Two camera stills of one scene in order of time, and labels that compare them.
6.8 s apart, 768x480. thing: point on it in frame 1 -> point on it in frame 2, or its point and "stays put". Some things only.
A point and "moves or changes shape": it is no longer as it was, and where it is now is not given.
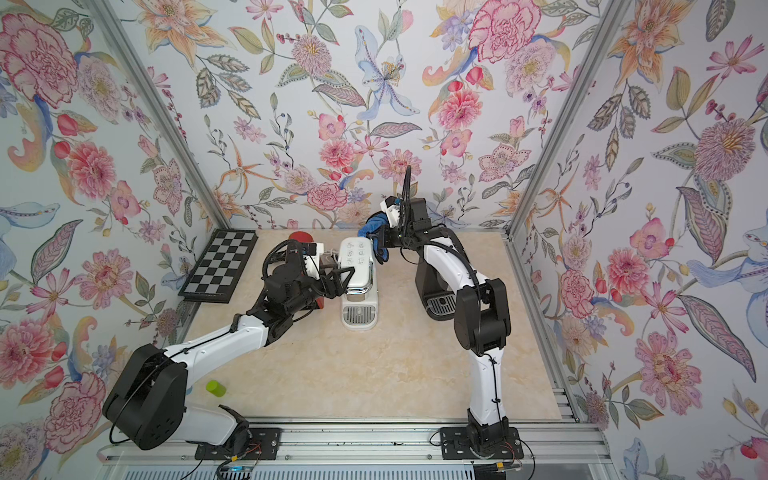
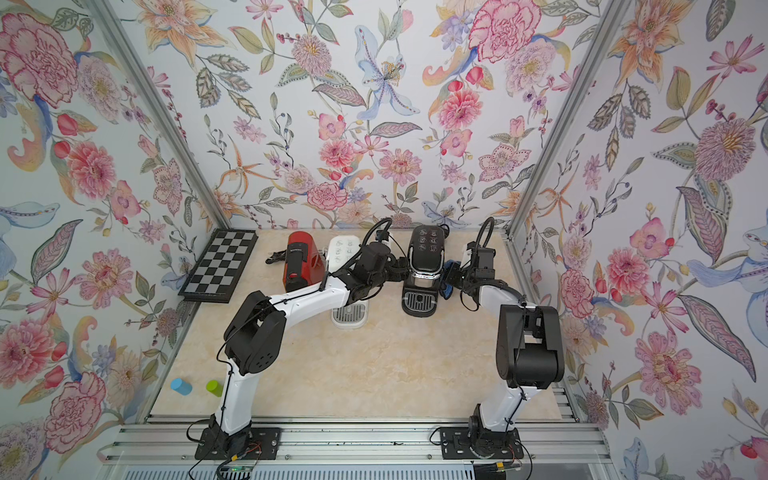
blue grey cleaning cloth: (372, 223) moves or changes shape
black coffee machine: (437, 300) moves or changes shape
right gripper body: (401, 237) -> (459, 278)
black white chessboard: (216, 273) stays put
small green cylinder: (216, 388) stays put
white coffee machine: (359, 306) moves or changes shape
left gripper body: (309, 290) -> (391, 270)
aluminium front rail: (389, 444) stays put
